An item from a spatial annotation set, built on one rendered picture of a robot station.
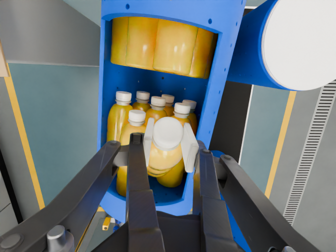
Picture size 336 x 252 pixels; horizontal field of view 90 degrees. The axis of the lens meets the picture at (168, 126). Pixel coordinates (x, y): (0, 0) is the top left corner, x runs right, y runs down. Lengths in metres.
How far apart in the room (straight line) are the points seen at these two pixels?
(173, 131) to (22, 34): 0.71
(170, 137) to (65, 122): 1.65
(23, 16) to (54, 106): 1.07
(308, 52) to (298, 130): 1.52
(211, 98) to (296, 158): 1.94
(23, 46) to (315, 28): 0.90
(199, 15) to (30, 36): 0.69
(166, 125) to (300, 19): 0.48
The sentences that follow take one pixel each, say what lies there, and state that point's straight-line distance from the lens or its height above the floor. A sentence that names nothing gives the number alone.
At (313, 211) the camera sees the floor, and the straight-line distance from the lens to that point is 2.81.
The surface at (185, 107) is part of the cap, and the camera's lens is 0.40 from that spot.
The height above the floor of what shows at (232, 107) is 0.15.
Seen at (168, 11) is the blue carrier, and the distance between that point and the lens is 0.29.
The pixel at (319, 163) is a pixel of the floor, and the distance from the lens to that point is 2.42.
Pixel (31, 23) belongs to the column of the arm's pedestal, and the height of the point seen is 0.79.
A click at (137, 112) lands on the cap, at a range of 0.39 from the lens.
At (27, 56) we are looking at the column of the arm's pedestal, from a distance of 0.83.
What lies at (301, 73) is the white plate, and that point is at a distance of 0.61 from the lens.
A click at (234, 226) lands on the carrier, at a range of 1.03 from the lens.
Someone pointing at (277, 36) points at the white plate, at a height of 1.04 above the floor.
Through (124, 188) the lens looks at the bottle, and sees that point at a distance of 0.46.
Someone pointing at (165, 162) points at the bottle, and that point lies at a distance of 0.25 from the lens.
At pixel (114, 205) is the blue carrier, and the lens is 0.42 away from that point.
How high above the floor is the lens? 1.51
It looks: 72 degrees down
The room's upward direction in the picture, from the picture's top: 175 degrees clockwise
